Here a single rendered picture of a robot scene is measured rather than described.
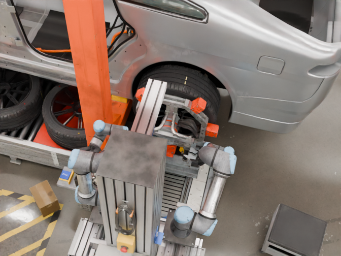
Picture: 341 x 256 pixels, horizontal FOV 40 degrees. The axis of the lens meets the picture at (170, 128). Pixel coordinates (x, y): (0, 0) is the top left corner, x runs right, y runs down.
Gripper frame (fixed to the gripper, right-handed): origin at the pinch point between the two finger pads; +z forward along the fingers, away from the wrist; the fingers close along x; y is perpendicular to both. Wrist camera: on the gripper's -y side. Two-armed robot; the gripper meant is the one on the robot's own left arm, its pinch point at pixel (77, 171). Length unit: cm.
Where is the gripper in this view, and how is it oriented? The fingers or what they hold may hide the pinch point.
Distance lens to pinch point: 307.0
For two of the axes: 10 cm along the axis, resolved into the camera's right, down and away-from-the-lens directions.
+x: 1.2, 4.3, 8.9
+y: 9.0, 3.3, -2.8
